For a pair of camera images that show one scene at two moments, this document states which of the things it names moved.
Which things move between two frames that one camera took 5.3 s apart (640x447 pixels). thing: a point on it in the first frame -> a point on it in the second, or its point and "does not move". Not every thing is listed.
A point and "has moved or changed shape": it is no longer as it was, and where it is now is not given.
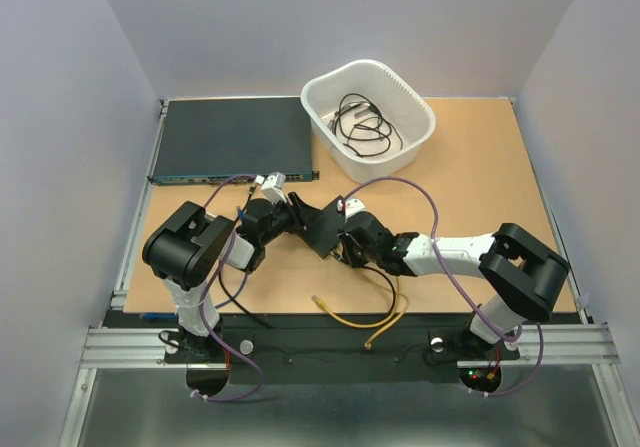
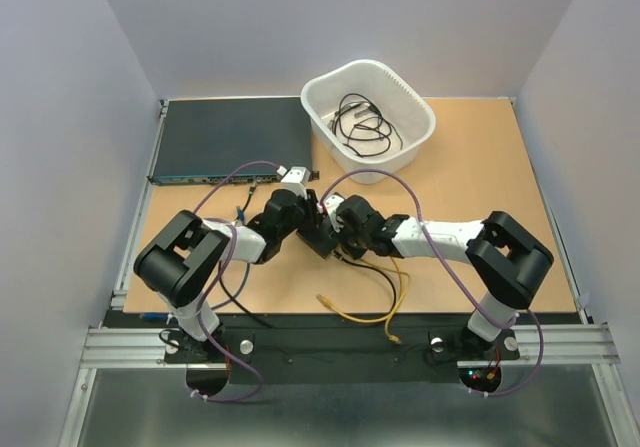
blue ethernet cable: (166, 316) does not move
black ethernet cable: (250, 316) does not move
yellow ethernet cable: (368, 345) has moved or changed shape
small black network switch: (323, 227) does not move
